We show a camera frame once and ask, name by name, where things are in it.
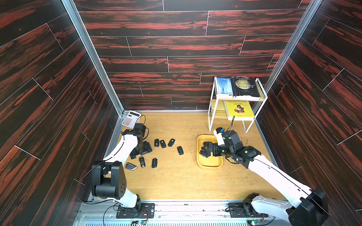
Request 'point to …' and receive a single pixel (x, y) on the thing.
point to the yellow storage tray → (211, 162)
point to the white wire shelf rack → (215, 100)
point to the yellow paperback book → (240, 110)
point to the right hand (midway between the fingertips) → (212, 145)
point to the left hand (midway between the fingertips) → (145, 152)
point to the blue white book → (225, 87)
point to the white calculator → (131, 118)
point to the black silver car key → (130, 166)
